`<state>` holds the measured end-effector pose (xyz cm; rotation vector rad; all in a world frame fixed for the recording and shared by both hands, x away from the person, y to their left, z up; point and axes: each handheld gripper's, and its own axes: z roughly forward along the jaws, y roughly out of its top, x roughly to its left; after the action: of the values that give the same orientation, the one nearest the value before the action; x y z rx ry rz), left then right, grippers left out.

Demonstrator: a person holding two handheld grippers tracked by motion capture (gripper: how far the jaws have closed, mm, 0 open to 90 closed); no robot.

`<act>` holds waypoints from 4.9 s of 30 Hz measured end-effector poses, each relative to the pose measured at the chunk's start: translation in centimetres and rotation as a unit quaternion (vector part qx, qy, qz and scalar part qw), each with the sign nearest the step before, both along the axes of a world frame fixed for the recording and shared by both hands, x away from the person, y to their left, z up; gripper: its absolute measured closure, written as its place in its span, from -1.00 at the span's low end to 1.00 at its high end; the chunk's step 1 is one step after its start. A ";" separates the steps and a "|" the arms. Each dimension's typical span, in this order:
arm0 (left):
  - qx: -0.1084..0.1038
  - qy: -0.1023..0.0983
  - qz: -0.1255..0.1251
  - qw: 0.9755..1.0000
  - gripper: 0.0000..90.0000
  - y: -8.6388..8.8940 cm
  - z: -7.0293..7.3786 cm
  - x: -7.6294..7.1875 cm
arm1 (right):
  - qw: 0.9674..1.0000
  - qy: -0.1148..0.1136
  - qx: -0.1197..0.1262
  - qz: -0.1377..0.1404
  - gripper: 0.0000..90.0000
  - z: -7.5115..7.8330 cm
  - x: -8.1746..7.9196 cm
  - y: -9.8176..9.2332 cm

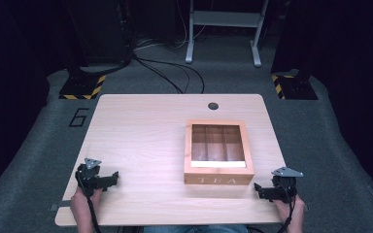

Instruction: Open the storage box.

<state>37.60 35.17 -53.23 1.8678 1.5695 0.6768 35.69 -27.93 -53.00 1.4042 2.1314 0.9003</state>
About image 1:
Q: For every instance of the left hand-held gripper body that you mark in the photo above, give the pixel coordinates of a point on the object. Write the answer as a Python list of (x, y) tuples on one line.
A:
[(89, 174)]

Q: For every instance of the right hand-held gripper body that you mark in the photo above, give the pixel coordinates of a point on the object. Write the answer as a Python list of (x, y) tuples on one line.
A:
[(283, 186)]

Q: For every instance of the person's right hand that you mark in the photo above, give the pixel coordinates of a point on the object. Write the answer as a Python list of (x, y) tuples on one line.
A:
[(286, 208)]

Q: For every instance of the person's left hand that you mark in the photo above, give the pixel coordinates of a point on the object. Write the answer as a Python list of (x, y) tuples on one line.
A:
[(82, 197)]

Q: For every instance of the wooden tea box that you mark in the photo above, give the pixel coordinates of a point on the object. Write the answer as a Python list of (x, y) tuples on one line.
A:
[(218, 152)]

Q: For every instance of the black base with hazard stripes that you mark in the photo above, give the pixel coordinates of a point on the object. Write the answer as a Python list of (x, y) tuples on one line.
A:
[(81, 87), (296, 87)]

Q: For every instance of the dark table grommet hole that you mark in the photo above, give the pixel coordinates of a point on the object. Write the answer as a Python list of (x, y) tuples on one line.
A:
[(213, 106)]

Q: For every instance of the black cabinet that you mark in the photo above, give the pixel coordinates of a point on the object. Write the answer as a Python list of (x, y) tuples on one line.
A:
[(97, 29)]

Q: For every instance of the white metal stand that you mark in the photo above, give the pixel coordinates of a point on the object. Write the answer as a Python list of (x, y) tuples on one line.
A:
[(223, 19)]

